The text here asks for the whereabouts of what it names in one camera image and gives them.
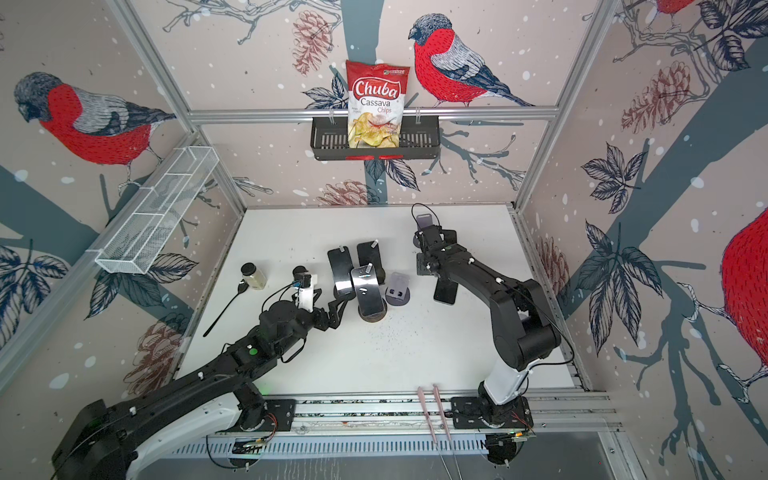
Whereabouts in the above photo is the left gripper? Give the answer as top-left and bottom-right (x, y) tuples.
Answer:
(275, 286), (349, 357)

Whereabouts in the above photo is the grey phone stand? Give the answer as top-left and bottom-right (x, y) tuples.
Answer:
(385, 272), (411, 306)
(415, 213), (435, 231)

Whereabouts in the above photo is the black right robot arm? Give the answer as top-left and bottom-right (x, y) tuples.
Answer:
(415, 225), (562, 425)

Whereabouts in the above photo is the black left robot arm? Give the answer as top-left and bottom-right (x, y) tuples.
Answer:
(52, 300), (343, 479)

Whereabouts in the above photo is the black phone far left stand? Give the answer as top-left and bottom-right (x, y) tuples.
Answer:
(327, 246), (354, 298)

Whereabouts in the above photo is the black-lid pale spice jar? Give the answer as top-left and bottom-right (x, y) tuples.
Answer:
(240, 262), (268, 290)

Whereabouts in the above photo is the black spoon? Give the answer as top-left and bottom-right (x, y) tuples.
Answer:
(203, 280), (249, 338)

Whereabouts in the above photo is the pink chopstick right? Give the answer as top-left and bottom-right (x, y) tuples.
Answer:
(433, 384), (464, 480)

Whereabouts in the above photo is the Chuba cassava chips bag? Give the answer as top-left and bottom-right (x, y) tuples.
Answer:
(346, 60), (410, 148)

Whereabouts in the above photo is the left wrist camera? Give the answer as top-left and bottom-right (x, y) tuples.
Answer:
(292, 265), (317, 312)

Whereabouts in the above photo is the black wall basket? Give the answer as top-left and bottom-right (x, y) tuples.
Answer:
(310, 114), (441, 161)

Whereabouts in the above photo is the base rail plate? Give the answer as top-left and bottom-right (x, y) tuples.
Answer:
(167, 389), (622, 467)

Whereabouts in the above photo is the white wire mesh shelf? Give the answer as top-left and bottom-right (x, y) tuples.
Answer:
(95, 146), (219, 274)

